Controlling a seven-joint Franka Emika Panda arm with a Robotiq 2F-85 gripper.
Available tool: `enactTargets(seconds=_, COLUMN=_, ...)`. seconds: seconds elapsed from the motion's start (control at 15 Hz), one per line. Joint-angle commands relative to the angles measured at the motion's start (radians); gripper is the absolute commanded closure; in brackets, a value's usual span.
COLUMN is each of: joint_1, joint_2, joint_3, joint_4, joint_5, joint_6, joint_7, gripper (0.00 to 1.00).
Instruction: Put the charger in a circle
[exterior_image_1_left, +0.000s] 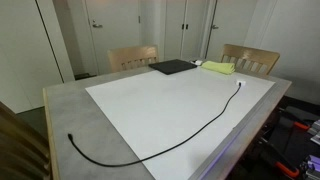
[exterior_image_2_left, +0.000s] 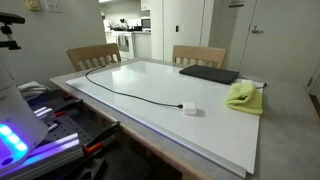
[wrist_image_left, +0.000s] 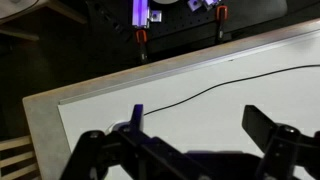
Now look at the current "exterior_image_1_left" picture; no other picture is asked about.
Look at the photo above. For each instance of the large white paper sheet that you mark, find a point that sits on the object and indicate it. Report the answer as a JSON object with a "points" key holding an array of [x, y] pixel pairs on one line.
{"points": [[166, 110]]}

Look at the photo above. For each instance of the light wooden slat-back chair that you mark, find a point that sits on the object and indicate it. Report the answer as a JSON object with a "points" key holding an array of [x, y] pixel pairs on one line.
{"points": [[250, 53], [20, 150], [133, 53]]}

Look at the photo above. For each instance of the silver aluminium extrusion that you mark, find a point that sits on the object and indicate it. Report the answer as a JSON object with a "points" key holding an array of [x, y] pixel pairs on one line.
{"points": [[313, 166], [316, 131]]}

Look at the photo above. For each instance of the yellow-green folded cloth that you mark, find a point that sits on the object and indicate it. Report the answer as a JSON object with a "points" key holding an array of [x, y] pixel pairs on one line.
{"points": [[218, 67]]}

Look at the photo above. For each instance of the grey door with lever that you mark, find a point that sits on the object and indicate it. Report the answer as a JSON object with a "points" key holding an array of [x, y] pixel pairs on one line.
{"points": [[113, 40]]}

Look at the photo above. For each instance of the white charger adapter block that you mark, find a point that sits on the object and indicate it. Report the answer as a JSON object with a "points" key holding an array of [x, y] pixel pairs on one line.
{"points": [[241, 82]]}

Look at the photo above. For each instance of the black flat pad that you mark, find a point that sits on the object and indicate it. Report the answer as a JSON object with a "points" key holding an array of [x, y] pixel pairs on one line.
{"points": [[171, 66]]}

